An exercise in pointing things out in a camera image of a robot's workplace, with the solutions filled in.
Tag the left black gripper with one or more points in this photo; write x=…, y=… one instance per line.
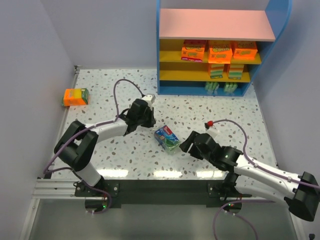
x=149, y=119

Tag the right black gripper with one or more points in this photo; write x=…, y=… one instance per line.
x=191, y=144

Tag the blue sponge pack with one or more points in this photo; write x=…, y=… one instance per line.
x=167, y=139
x=211, y=88
x=230, y=88

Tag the blue sponge pack front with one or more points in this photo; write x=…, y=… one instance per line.
x=211, y=88

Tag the orange green sponge box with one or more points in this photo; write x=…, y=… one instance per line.
x=76, y=97

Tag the orange yellow sponge box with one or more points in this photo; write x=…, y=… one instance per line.
x=216, y=70

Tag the pink sponge box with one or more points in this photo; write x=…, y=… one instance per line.
x=193, y=50

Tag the orange Scrub Daddy box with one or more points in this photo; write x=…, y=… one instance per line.
x=244, y=50

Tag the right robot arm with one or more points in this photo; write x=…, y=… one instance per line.
x=300, y=192

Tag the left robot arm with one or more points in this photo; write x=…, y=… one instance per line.
x=77, y=145

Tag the blue shelf unit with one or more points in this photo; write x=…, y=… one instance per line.
x=174, y=25

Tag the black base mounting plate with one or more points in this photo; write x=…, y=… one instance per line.
x=211, y=193

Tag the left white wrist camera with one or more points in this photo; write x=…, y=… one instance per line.
x=149, y=99

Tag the aluminium frame rail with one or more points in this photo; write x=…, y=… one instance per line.
x=54, y=189

